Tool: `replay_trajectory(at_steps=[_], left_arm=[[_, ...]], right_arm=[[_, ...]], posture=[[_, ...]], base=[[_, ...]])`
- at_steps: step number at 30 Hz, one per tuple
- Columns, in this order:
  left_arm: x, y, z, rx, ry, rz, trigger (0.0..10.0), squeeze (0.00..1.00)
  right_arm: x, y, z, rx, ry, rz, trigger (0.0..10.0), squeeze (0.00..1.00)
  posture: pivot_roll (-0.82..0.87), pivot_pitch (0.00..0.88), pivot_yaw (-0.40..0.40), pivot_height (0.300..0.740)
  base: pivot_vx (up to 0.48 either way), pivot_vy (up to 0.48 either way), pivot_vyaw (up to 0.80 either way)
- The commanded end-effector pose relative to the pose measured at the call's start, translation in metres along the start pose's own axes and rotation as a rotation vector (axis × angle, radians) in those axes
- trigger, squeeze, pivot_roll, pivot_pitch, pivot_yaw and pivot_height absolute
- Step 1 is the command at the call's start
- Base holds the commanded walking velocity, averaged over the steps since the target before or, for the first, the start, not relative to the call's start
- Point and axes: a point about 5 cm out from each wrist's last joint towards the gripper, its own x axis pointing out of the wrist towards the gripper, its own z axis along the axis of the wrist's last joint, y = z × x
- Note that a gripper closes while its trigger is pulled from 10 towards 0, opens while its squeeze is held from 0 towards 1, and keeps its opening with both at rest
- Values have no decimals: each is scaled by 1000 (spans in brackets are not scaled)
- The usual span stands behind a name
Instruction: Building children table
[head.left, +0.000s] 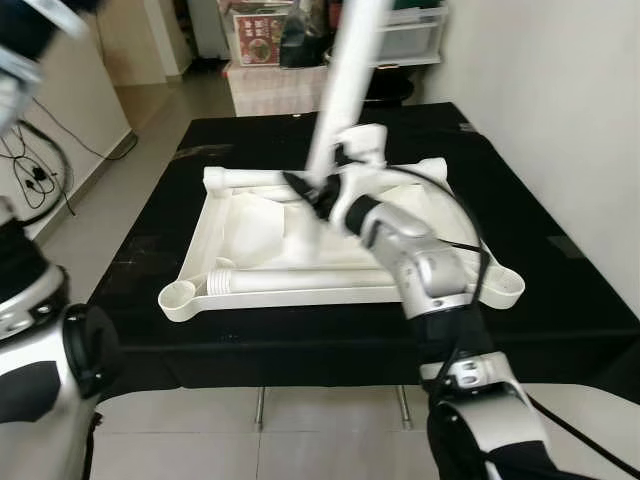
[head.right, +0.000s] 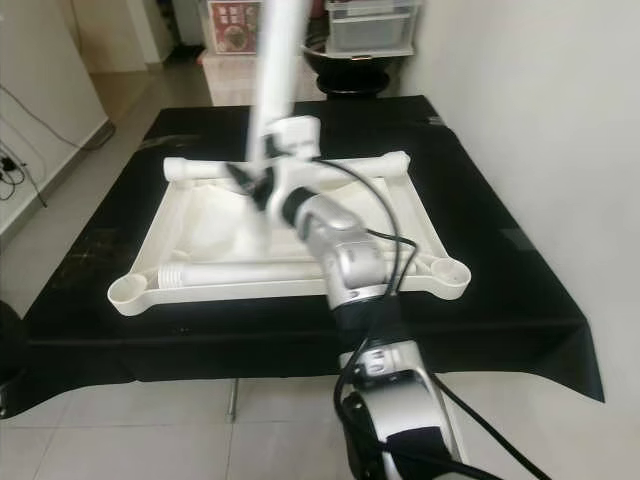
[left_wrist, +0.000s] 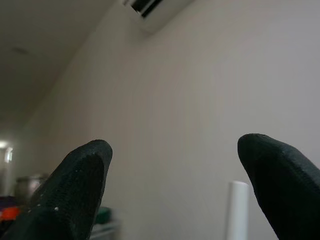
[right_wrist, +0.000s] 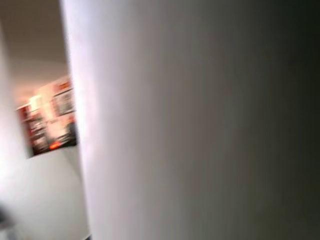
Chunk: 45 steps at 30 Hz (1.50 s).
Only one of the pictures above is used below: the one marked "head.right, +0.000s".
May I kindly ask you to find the white plastic children table top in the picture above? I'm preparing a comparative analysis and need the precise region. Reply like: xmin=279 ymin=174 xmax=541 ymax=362
xmin=108 ymin=150 xmax=473 ymax=318

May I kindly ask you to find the pale low cabinet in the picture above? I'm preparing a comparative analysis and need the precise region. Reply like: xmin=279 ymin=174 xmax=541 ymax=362
xmin=200 ymin=50 xmax=316 ymax=106

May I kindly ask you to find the red printed carton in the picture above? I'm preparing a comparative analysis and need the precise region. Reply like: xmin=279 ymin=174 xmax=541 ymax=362
xmin=208 ymin=0 xmax=263 ymax=54

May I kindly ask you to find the black round basin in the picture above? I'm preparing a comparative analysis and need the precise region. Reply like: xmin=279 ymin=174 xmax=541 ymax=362
xmin=305 ymin=40 xmax=403 ymax=101

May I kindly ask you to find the black tablecloth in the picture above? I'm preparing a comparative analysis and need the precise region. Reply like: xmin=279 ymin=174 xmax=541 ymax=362
xmin=10 ymin=95 xmax=606 ymax=416

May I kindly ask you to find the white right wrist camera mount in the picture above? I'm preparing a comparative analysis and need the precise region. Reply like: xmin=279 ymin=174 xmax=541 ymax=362
xmin=260 ymin=115 xmax=323 ymax=223

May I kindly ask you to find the black floor cable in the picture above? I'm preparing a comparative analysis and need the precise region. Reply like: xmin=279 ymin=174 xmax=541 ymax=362
xmin=0 ymin=85 xmax=113 ymax=206

